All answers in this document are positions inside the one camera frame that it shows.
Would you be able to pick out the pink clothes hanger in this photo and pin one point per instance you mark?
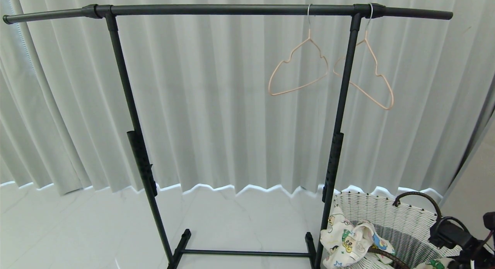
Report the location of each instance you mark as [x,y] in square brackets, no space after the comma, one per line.
[366,37]
[309,35]

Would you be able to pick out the cream printed garment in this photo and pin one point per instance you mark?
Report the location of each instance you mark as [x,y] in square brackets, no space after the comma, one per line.
[348,238]
[435,264]

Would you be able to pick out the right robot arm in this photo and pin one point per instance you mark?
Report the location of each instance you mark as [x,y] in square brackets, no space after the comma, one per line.
[448,234]

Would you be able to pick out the black clothes rack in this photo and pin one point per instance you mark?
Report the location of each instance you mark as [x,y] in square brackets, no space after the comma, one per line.
[232,9]

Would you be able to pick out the white laundry basket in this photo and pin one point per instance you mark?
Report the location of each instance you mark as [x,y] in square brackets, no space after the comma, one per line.
[386,211]

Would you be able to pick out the white curtain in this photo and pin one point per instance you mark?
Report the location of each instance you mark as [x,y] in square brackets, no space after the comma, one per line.
[216,106]

